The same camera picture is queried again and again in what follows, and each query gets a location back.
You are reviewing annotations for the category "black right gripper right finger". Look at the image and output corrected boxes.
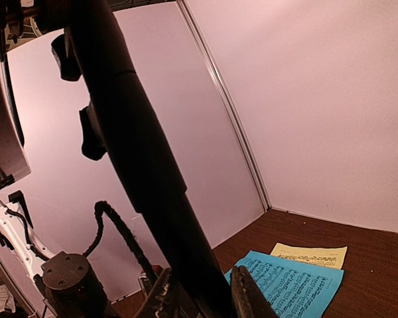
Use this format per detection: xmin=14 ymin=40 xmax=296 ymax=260
xmin=230 ymin=266 xmax=278 ymax=318

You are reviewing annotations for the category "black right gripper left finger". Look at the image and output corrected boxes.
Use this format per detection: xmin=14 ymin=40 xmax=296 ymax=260
xmin=135 ymin=268 xmax=174 ymax=318

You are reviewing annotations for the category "blue paper sheet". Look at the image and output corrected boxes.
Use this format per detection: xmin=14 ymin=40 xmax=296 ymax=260
xmin=235 ymin=250 xmax=344 ymax=318

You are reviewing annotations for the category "yellow sheet music paper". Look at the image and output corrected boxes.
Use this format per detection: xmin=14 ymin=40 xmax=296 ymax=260
xmin=271 ymin=242 xmax=348 ymax=270

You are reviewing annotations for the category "black music stand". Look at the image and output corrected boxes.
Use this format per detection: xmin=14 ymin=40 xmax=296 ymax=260
xmin=0 ymin=1 xmax=234 ymax=317

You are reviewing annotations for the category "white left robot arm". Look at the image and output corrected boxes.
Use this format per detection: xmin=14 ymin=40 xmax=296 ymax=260
xmin=0 ymin=191 xmax=108 ymax=317

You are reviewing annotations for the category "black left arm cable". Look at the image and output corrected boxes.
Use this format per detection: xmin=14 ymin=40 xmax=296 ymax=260
xmin=82 ymin=200 xmax=157 ymax=282

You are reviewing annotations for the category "left aluminium corner post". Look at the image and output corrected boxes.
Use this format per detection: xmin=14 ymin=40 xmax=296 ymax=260
xmin=176 ymin=1 xmax=272 ymax=212

